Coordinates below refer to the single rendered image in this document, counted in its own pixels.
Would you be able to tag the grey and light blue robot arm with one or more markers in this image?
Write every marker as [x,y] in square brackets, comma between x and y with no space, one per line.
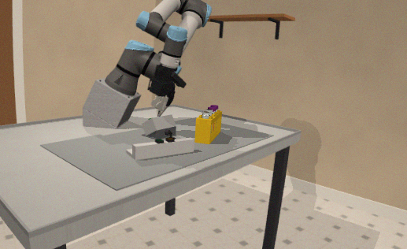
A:
[140,59]

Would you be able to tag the grey key housing with blue and green buttons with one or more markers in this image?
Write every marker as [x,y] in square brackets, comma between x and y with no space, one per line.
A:
[159,127]

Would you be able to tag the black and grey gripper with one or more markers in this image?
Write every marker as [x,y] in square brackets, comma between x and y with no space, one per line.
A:
[161,88]

